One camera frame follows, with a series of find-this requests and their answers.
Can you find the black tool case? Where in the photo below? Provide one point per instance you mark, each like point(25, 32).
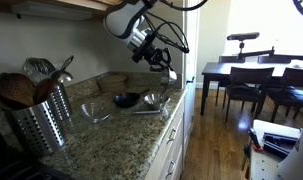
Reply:
point(279, 143)

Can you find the large perforated steel utensil holder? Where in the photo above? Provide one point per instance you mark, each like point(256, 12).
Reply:
point(37, 130)

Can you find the white perforated workbench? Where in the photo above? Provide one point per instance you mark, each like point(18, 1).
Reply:
point(267, 166)

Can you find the lower kitchen cabinet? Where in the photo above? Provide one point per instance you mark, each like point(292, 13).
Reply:
point(169, 150)

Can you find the white papers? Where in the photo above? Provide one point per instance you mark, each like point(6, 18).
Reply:
point(301, 64)

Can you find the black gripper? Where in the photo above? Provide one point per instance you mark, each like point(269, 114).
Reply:
point(154, 55)

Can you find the wooden slotted spoon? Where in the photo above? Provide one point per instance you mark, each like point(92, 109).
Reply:
point(14, 88)

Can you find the clear glass bowl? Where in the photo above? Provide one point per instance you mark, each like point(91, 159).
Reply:
point(94, 111)

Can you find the steel skimmer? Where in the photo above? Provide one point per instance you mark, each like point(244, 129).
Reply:
point(37, 68)

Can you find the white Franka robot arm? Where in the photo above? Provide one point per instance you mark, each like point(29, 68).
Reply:
point(122, 18)

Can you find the steel spoon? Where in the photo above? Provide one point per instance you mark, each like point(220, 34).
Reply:
point(65, 77)

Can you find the small perforated steel utensil holder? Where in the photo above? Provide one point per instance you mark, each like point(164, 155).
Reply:
point(62, 103)

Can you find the stack of round wooden boards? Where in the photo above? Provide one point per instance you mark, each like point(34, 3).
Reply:
point(112, 83)

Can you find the black camera stand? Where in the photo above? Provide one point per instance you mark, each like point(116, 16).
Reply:
point(254, 53)

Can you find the red and black clamp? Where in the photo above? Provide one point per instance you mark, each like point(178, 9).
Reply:
point(254, 138)

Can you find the dark wooden dining table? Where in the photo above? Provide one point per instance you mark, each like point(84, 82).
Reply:
point(221, 68)

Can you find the black stereo camera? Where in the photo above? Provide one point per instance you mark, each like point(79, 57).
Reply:
point(242, 36)

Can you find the dark wooden dining chair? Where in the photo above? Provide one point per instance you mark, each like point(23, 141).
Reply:
point(291, 93)
point(229, 59)
point(274, 59)
point(247, 90)

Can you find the wooden upper cabinet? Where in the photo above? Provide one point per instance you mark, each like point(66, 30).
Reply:
point(91, 4)

